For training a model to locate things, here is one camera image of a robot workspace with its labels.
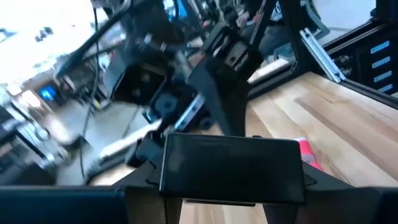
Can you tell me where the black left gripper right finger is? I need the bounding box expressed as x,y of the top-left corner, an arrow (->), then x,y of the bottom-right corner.
264,161 -> 398,224

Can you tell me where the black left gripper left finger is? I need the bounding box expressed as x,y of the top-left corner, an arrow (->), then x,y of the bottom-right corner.
0,160 -> 184,224

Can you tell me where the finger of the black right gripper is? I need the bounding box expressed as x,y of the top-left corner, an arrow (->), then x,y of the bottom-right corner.
127,132 -> 165,167
188,26 -> 262,138

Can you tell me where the pink charger with paper label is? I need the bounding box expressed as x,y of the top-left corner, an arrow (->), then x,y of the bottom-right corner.
294,136 -> 324,172

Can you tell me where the black rectangular box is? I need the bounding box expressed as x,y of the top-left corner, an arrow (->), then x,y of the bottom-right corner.
159,133 -> 307,207

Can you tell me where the person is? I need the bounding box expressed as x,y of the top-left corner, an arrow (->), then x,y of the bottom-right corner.
238,0 -> 292,57

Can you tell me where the black box with blue stripes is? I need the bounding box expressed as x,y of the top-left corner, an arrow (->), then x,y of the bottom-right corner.
357,27 -> 398,97

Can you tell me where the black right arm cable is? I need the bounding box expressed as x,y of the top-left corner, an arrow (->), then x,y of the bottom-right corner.
79,6 -> 100,181

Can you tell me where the silver frame bracket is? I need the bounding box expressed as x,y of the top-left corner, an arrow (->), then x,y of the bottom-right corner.
298,27 -> 346,84

